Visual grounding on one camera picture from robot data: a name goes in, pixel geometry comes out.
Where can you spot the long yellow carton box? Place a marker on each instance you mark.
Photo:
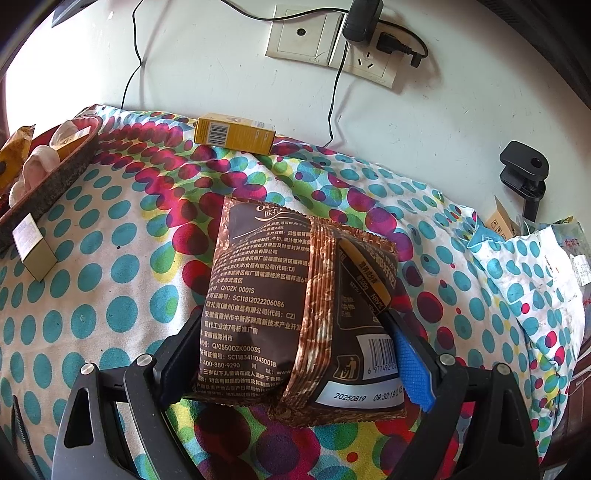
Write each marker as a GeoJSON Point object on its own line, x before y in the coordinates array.
{"type": "Point", "coordinates": [235, 134]}

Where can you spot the white power socket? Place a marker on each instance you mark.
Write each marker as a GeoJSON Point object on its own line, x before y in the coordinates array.
{"type": "Point", "coordinates": [374, 69]}

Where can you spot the black clamp mount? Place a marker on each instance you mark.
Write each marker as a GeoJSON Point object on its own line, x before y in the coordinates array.
{"type": "Point", "coordinates": [524, 170]}

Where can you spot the brown cardboard box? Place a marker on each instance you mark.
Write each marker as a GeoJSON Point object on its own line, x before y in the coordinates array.
{"type": "Point", "coordinates": [503, 224]}

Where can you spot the brown snack packet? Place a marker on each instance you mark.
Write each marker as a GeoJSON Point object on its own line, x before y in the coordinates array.
{"type": "Point", "coordinates": [263, 295]}

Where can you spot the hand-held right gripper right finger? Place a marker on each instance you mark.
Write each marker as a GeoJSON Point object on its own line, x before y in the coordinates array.
{"type": "Point", "coordinates": [413, 369]}

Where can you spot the clear plastic bag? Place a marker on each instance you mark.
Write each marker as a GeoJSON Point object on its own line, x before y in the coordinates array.
{"type": "Point", "coordinates": [563, 240]}

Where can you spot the small beige box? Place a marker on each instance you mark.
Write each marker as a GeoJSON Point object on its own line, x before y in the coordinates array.
{"type": "Point", "coordinates": [34, 249]}

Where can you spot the black power adapter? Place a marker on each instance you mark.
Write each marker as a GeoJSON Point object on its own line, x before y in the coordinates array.
{"type": "Point", "coordinates": [360, 21]}

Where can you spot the black wall monitor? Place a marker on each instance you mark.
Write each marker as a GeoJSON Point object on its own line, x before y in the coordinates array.
{"type": "Point", "coordinates": [69, 11]}

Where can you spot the oval red tray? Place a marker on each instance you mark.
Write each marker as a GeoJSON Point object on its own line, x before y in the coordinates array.
{"type": "Point", "coordinates": [55, 184]}

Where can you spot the polka dot blanket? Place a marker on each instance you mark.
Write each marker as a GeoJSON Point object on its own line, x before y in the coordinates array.
{"type": "Point", "coordinates": [115, 277]}

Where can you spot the large white sock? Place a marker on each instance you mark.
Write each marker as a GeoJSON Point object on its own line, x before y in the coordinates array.
{"type": "Point", "coordinates": [44, 159]}

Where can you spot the white blank wall plate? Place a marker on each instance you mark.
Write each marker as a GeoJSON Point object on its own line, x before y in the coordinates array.
{"type": "Point", "coordinates": [300, 37]}

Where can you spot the black angled plug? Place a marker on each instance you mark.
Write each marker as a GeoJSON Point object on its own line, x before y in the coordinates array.
{"type": "Point", "coordinates": [397, 46]}

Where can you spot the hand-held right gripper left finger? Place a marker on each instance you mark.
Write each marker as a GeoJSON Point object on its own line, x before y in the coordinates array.
{"type": "Point", "coordinates": [178, 369]}

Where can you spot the yellow snack packet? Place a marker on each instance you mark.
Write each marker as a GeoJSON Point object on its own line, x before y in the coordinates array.
{"type": "Point", "coordinates": [14, 157]}

